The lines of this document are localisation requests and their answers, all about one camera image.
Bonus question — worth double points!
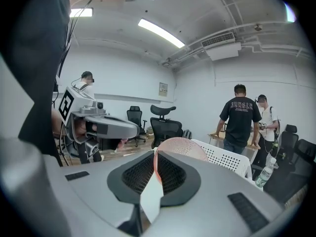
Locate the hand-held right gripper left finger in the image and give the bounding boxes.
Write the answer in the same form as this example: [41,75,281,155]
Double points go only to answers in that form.
[43,151,159,237]

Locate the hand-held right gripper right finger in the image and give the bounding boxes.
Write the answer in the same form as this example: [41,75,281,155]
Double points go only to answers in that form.
[150,150,285,237]

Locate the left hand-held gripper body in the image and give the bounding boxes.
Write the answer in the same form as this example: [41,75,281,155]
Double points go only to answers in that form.
[58,86,107,164]

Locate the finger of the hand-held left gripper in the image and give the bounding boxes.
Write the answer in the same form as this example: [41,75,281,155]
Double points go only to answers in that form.
[103,115,139,128]
[84,117,141,140]

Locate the white plastic basket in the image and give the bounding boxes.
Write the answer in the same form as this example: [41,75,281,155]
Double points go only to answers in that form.
[190,139,253,180]

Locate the pink cup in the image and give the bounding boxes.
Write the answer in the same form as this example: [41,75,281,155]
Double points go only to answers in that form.
[153,136,210,185]

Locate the person's left forearm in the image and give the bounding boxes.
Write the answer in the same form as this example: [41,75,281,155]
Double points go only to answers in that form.
[50,110,65,139]

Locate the person's left hand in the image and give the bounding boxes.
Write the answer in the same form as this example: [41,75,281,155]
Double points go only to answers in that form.
[75,119,98,137]

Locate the black headrest office chair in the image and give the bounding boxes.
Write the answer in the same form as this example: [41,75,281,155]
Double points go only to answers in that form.
[149,104,185,150]

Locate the person's black clothing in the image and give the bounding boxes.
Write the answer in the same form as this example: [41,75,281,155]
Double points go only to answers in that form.
[0,0,73,167]

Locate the clear water bottle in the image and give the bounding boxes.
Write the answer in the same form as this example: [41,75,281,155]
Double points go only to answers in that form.
[254,157,277,189]

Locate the wooden table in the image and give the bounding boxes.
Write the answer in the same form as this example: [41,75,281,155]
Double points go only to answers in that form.
[208,128,262,158]

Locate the ceiling strip light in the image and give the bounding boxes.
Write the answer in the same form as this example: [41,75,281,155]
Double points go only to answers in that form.
[69,7,94,18]
[137,18,186,49]
[283,1,297,24]

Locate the white air conditioner unit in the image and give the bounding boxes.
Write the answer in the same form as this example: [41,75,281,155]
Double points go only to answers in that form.
[200,31,242,61]

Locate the white ceiling pipes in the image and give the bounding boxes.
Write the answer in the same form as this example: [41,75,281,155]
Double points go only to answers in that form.
[160,23,313,70]

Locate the white wall cable duct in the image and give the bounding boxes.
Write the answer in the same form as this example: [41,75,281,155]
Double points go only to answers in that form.
[93,92,175,104]

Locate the wall electrical panel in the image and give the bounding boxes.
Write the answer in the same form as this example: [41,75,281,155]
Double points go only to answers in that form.
[158,82,169,97]

